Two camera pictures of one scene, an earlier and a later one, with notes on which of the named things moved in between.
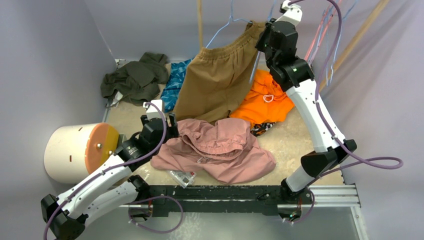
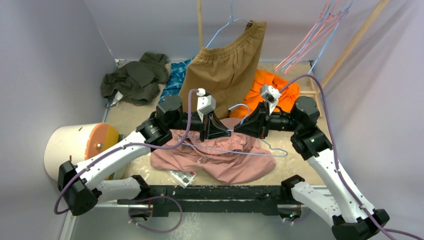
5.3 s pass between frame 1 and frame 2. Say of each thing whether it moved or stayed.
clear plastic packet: stayed
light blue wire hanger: moved
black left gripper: moved
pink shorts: stayed
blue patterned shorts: stayed
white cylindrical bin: stayed
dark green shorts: stayed
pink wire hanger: moved
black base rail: stayed
